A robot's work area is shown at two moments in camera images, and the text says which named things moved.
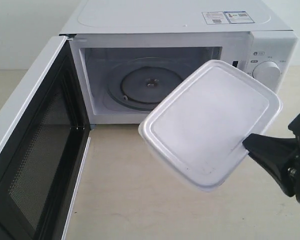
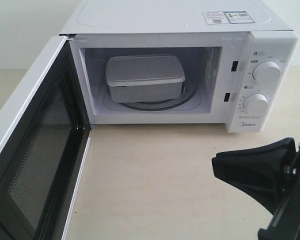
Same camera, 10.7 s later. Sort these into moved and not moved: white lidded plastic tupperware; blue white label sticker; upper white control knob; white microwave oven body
Moved: white lidded plastic tupperware
Not moved: white microwave oven body; blue white label sticker; upper white control knob
